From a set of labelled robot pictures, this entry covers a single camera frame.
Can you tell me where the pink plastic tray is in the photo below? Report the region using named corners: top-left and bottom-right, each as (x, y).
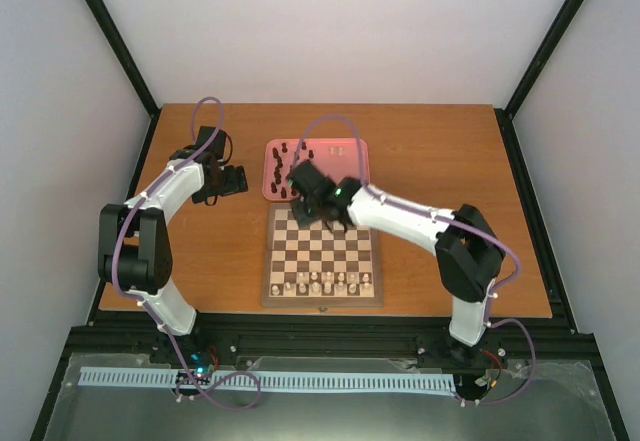
top-left (262, 138), bottom-right (370, 202)

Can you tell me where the wooden chess board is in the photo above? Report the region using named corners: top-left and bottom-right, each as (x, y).
top-left (262, 203), bottom-right (383, 309)

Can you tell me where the light blue cable duct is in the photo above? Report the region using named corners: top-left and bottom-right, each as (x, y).
top-left (78, 367), bottom-right (455, 396)

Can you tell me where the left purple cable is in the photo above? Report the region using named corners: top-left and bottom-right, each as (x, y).
top-left (112, 95), bottom-right (264, 412)

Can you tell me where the black aluminium frame base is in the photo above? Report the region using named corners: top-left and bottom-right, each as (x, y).
top-left (31, 109), bottom-right (628, 440)

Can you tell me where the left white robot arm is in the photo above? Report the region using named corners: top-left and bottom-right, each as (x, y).
top-left (97, 126), bottom-right (248, 364)

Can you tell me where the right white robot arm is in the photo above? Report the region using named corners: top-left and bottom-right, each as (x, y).
top-left (287, 160), bottom-right (505, 347)

